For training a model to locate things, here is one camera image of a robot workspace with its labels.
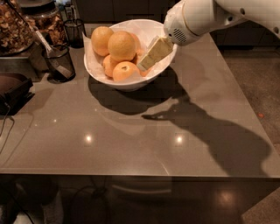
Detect black mesh cup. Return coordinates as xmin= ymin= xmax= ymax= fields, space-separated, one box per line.
xmin=64 ymin=18 xmax=86 ymax=48
xmin=42 ymin=45 xmax=75 ymax=82

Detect large jar of dried snacks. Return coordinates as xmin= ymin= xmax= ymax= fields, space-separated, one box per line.
xmin=0 ymin=0 xmax=33 ymax=57

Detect cable under table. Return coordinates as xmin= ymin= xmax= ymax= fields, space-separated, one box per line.
xmin=68 ymin=176 xmax=112 ymax=224

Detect metal serving tongs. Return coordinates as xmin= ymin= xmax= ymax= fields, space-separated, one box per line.
xmin=5 ymin=0 xmax=73 ymax=79

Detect front orange with stem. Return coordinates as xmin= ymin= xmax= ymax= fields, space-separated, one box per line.
xmin=113 ymin=61 xmax=140 ymax=81

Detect hidden orange at back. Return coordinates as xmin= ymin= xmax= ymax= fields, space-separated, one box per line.
xmin=130 ymin=32 xmax=141 ymax=50

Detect white ceramic bowl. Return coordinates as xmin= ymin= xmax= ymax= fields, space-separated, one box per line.
xmin=83 ymin=18 xmax=178 ymax=92

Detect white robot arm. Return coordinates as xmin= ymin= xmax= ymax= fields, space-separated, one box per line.
xmin=137 ymin=0 xmax=280 ymax=71

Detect front black mesh cup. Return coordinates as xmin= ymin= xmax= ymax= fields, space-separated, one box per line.
xmin=42 ymin=45 xmax=75 ymax=82

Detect thin black cable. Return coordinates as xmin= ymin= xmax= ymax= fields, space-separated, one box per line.
xmin=0 ymin=102 xmax=16 ymax=155

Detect orange at back left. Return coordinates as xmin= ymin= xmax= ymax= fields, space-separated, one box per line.
xmin=91 ymin=26 xmax=114 ymax=56

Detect small orange at left front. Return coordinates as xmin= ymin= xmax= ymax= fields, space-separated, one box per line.
xmin=102 ymin=55 xmax=118 ymax=78

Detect rear black mesh cup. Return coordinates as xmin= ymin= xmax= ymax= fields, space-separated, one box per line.
xmin=64 ymin=18 xmax=86 ymax=48

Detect orange at right front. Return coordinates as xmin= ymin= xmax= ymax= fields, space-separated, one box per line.
xmin=131 ymin=50 xmax=150 ymax=77

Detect large orange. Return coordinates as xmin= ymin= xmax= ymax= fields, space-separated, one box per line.
xmin=108 ymin=31 xmax=137 ymax=62

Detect dark brown tray appliance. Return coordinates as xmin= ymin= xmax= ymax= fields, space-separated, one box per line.
xmin=0 ymin=73 xmax=33 ymax=116

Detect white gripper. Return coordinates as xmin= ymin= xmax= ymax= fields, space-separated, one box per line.
xmin=137 ymin=0 xmax=200 ymax=71

